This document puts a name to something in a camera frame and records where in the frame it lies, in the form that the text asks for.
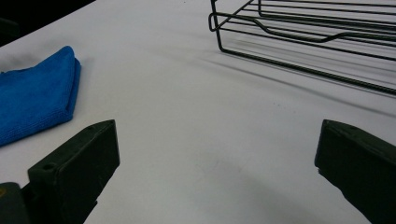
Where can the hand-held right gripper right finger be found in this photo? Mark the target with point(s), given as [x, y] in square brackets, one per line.
[361, 165]

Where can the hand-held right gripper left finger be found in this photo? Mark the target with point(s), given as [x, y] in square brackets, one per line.
[74, 168]

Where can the blue folded microfiber cloth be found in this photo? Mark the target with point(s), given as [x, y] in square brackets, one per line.
[34, 96]

